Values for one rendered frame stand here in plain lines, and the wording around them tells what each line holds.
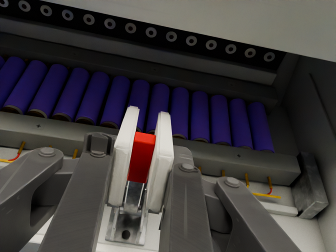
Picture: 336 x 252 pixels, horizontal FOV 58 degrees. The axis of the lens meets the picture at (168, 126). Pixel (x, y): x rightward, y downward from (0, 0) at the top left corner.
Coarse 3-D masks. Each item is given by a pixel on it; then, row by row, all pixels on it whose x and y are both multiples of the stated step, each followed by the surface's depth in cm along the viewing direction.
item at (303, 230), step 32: (32, 32) 30; (64, 32) 30; (192, 64) 32; (224, 64) 32; (288, 128) 33; (320, 128) 27; (320, 160) 27; (256, 192) 26; (288, 192) 27; (320, 192) 24; (288, 224) 25; (320, 224) 25
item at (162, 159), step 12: (168, 120) 18; (156, 132) 17; (168, 132) 16; (156, 144) 15; (168, 144) 14; (156, 156) 13; (168, 156) 13; (156, 168) 13; (168, 168) 13; (156, 180) 13; (156, 192) 13; (156, 204) 14
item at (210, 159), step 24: (0, 120) 23; (24, 120) 24; (48, 120) 24; (0, 144) 24; (24, 144) 24; (48, 144) 24; (72, 144) 24; (192, 144) 25; (216, 144) 26; (216, 168) 26; (240, 168) 25; (264, 168) 25; (288, 168) 26
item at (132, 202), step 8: (136, 136) 16; (144, 136) 16; (152, 136) 17; (136, 144) 16; (144, 144) 16; (152, 144) 16; (136, 152) 17; (144, 152) 17; (152, 152) 17; (136, 160) 17; (144, 160) 17; (128, 168) 18; (136, 168) 18; (144, 168) 17; (128, 176) 18; (136, 176) 18; (144, 176) 18; (128, 184) 19; (136, 184) 19; (128, 192) 19; (136, 192) 19; (128, 200) 20; (136, 200) 20; (128, 208) 21; (136, 208) 21
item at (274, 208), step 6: (0, 162) 23; (6, 162) 23; (0, 168) 23; (264, 204) 25; (270, 204) 25; (276, 204) 25; (270, 210) 25; (276, 210) 25; (282, 210) 25; (288, 210) 25; (294, 210) 25; (294, 216) 25
